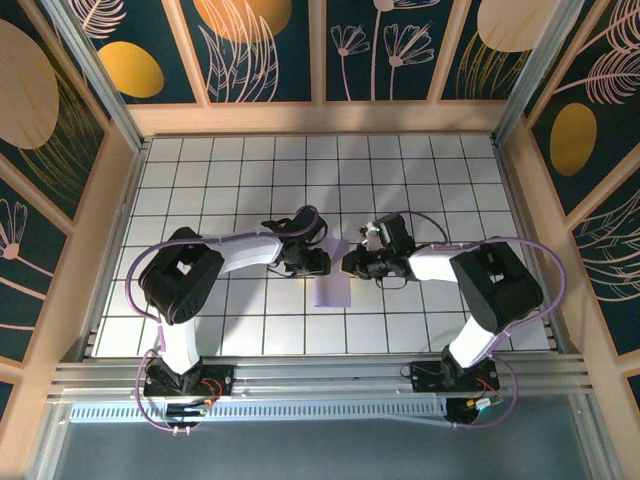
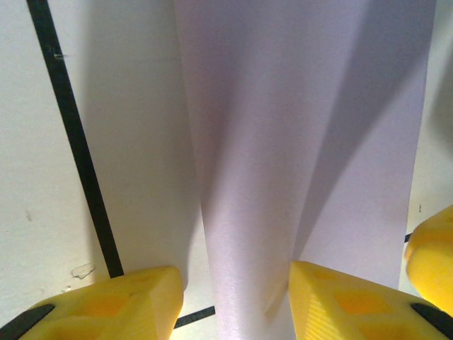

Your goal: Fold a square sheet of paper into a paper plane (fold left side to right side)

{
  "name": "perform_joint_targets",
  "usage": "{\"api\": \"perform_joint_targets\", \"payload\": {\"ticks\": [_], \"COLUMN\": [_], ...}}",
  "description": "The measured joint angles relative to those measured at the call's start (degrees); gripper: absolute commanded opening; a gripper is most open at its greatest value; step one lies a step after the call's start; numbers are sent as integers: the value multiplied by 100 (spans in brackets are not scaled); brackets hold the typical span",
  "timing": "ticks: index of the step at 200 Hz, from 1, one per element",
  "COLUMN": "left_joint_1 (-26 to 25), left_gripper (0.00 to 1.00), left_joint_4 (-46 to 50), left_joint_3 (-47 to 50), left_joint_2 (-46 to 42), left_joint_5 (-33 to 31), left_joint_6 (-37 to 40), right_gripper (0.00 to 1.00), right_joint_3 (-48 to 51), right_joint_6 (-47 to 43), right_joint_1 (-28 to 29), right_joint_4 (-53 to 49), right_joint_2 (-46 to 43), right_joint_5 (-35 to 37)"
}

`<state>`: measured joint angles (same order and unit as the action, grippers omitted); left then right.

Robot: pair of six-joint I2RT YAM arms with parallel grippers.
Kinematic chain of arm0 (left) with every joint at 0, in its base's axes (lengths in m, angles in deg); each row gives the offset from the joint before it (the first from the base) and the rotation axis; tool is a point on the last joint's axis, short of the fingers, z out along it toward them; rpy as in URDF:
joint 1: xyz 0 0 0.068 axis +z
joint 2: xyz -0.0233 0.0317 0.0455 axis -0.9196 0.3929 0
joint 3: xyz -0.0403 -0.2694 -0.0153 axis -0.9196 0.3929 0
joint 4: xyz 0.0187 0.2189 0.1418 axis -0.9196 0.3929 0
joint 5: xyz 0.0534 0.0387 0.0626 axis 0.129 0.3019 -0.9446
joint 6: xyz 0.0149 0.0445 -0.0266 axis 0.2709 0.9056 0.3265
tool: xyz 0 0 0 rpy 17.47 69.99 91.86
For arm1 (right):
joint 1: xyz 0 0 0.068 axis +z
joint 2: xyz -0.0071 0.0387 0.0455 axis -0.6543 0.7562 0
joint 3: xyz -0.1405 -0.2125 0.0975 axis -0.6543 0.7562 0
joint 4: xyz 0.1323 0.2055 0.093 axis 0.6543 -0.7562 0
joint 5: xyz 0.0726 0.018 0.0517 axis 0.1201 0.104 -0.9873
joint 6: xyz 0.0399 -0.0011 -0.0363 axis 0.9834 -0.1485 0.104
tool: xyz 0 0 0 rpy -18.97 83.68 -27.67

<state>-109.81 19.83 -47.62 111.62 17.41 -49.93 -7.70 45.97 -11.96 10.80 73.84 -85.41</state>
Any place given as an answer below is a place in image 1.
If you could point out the long aluminium mounting rail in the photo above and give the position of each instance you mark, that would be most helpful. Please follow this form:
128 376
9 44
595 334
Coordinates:
320 377

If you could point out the wall panel large cream circle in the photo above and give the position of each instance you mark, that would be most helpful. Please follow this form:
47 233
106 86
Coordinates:
30 90

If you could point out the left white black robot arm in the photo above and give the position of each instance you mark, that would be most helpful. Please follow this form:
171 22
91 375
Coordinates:
180 280

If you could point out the wall panel cream circle yellow lines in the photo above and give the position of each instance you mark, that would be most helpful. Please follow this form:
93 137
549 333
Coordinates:
500 25

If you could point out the wall panel white leaf outlines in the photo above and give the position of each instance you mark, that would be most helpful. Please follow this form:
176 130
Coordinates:
615 270

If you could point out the wall panel yellow oval feather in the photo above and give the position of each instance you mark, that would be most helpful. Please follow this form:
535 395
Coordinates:
572 140

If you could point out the wall panel with yellow oval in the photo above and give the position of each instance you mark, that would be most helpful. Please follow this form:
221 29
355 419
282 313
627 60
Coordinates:
130 70

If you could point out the wall panel orange circle leaves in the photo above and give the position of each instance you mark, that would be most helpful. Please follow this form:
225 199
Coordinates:
240 50

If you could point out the aluminium corner post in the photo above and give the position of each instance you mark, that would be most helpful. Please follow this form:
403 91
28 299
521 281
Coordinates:
534 75
99 75

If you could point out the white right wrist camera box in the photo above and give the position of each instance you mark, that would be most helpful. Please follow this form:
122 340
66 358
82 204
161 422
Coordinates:
371 234

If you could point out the wall panel single pink flower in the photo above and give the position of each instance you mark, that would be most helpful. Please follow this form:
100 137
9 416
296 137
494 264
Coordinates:
25 280

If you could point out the small dark teal wall panel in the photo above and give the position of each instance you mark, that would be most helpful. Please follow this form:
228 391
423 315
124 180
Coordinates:
5 400
634 395

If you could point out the aluminium side rail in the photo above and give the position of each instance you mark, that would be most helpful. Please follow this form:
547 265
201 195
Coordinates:
529 250
114 250

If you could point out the purple paper sheet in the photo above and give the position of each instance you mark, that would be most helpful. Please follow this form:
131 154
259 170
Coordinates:
332 292

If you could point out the black connector box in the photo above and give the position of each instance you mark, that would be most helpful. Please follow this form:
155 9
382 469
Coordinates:
187 410

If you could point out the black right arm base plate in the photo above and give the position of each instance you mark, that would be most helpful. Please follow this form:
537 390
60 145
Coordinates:
425 382

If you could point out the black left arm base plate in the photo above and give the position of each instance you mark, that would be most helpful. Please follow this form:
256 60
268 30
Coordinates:
222 380

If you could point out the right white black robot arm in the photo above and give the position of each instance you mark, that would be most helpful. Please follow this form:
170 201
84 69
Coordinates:
500 285

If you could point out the wall panel with pink flowers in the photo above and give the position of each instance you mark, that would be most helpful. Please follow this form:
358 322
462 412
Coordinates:
390 50

